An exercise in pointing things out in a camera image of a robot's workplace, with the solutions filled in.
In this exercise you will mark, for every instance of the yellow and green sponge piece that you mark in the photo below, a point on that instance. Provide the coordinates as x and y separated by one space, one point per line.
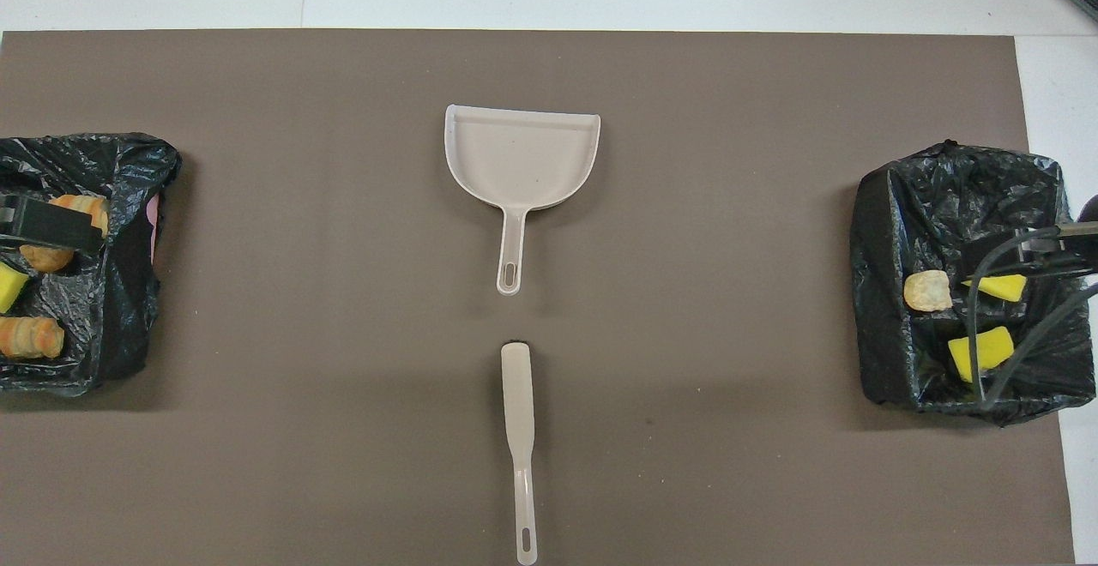
1004 287

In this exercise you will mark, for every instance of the beige plastic dustpan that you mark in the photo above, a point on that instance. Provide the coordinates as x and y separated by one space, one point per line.
521 159

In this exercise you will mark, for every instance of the beige brush with black bristles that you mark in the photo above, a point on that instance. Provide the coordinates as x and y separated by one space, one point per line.
518 394

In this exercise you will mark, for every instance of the yellow sponge chunk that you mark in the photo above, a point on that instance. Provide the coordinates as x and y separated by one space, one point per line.
991 350

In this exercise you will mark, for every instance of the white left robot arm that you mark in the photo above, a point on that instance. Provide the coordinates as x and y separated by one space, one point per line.
47 225

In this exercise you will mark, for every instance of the beige bread chunk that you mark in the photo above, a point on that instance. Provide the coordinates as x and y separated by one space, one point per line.
86 206

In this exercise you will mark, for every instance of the black trash bag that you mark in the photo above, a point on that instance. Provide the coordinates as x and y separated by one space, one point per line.
120 309
892 231

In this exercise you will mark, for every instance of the pale beige chip piece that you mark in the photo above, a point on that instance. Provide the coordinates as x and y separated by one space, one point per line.
928 292

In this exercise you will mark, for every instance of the orange striped bread piece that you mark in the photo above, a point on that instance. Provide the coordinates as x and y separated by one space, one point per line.
30 337

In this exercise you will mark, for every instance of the pink bin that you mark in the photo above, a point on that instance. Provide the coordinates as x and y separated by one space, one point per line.
154 219

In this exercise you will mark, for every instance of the brown paper table mat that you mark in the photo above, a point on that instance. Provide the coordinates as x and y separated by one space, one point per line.
686 463

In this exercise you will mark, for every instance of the small yellow sponge wedge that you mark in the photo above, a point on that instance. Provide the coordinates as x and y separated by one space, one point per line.
10 287

